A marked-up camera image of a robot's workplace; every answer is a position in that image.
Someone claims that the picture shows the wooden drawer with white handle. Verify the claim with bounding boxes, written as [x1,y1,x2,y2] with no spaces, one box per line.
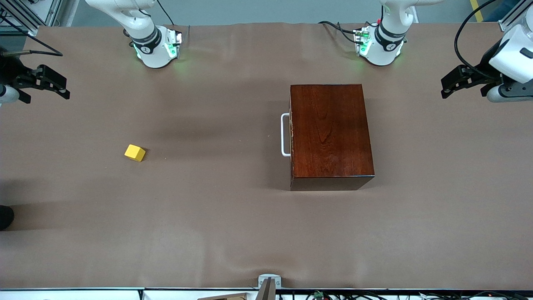
[281,85,295,180]

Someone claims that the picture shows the black right base cable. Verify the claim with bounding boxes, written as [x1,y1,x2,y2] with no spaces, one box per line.
[156,0,175,25]

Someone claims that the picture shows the tan board piece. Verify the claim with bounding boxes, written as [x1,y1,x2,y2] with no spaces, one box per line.
[197,292,250,300]

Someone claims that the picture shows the black round knob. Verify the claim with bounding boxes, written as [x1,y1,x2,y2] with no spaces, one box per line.
[0,205,15,231]

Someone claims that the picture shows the brown table cloth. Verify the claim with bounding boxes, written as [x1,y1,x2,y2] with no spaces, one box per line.
[0,23,533,290]

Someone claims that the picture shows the black left base cables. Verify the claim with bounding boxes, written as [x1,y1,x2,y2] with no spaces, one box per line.
[319,20,359,44]

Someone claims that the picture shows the yellow wooden block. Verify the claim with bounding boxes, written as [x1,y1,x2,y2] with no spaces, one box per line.
[124,144,147,163]

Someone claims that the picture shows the dark brown wooden cabinet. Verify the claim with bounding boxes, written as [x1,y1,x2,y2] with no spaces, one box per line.
[289,83,375,191]

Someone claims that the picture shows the aluminium profile beam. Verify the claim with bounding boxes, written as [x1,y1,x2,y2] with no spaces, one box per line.
[498,0,533,32]

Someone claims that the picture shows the grey metal camera bracket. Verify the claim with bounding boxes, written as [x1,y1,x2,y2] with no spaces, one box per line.
[255,274,282,300]

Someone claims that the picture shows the aluminium frame with dark bars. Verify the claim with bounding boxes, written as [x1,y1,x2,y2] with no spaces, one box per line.
[0,0,63,36]

